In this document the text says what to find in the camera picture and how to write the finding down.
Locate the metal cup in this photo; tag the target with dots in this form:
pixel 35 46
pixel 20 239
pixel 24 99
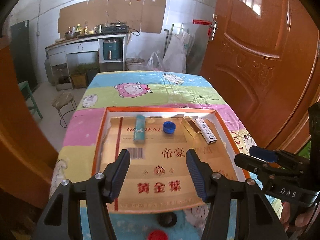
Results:
pixel 98 28

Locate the dark green refrigerator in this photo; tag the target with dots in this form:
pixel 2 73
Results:
pixel 22 55

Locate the red bottle cap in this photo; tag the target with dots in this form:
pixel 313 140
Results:
pixel 157 235

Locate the white cartoon printed box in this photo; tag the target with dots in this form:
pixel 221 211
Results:
pixel 206 131

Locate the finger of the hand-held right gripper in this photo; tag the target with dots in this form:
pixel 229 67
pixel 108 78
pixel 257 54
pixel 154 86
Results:
pixel 250 163
pixel 262 153

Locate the green air fryer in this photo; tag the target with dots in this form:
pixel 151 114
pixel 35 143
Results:
pixel 112 50

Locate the round bucket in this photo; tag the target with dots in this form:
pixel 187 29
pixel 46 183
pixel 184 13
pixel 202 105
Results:
pixel 135 63

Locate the red paper strip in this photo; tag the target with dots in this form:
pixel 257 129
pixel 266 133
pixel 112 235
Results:
pixel 200 22

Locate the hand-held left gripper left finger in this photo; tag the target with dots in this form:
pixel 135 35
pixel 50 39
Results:
pixel 120 175

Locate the shallow cardboard box tray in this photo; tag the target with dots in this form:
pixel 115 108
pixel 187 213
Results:
pixel 150 155

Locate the white kitchen counter cabinet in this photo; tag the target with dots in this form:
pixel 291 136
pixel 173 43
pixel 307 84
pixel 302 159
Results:
pixel 80 47

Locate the blue bottle cap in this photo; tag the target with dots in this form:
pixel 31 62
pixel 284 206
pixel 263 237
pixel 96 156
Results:
pixel 169 127

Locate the small gold brown box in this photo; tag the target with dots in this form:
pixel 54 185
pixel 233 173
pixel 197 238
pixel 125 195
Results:
pixel 191 127

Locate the green capped bottle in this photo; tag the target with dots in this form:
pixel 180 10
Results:
pixel 79 28

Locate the wooden door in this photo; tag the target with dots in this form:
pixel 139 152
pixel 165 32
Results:
pixel 262 55

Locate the white woven sack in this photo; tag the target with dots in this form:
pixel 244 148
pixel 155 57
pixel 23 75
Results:
pixel 177 55

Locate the round stool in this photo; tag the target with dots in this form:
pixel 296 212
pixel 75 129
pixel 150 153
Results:
pixel 62 100

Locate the cardboard sheet on wall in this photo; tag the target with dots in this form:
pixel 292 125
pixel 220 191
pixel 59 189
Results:
pixel 120 12

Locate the black gas stove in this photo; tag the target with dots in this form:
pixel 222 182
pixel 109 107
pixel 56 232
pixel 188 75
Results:
pixel 116 29

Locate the gas cylinder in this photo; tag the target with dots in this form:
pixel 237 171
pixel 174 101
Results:
pixel 48 68

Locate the yellow oil bottle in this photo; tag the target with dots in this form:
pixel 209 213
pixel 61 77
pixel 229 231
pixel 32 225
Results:
pixel 86 28

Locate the green chair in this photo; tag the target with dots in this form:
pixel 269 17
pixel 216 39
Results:
pixel 25 87

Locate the colourful sheep printed blanket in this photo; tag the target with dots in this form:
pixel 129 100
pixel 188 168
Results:
pixel 175 92

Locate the person's right hand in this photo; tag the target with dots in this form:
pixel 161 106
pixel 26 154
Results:
pixel 300 220

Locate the crate of green plants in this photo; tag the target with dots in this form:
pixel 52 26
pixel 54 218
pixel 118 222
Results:
pixel 80 77

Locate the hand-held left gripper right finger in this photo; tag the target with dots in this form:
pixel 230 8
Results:
pixel 197 175

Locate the grey pole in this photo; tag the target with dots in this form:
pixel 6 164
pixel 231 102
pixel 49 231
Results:
pixel 167 42

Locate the metal bowl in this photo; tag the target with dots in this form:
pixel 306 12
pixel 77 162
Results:
pixel 72 35

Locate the latch-side wooden door jamb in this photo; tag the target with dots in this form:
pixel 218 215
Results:
pixel 22 142

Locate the clear plastic bag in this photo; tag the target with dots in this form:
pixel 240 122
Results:
pixel 155 63

